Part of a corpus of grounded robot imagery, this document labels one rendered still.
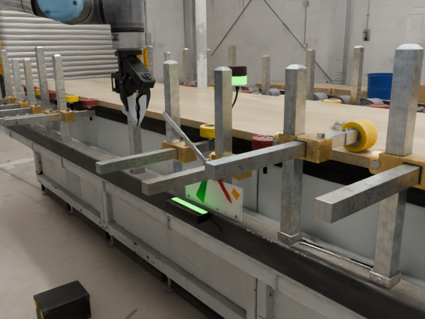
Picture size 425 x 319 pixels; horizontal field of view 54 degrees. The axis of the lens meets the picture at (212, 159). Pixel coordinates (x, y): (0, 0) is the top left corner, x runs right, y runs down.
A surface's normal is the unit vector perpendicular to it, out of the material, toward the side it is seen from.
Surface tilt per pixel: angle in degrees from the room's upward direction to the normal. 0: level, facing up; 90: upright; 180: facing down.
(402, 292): 0
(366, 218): 90
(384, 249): 90
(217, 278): 90
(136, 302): 0
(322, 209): 90
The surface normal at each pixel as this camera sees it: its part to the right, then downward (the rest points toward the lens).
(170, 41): 0.72, 0.18
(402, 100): -0.77, 0.18
